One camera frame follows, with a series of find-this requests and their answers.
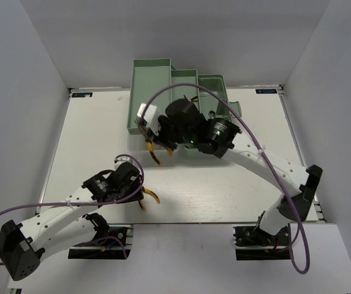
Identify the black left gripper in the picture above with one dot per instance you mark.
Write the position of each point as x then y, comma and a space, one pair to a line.
139, 195

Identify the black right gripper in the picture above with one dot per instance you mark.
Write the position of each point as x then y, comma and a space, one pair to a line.
162, 122

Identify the green toolbox with clear lid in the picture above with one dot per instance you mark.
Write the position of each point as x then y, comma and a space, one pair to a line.
151, 75

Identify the long brown hex key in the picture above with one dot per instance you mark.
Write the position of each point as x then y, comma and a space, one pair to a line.
193, 99

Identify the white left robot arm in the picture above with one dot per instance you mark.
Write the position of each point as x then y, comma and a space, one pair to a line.
75, 222

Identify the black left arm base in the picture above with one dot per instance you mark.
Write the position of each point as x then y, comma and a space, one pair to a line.
116, 244

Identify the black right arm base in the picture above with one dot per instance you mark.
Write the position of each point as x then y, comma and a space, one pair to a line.
253, 244

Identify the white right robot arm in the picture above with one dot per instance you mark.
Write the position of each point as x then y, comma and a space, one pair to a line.
297, 184

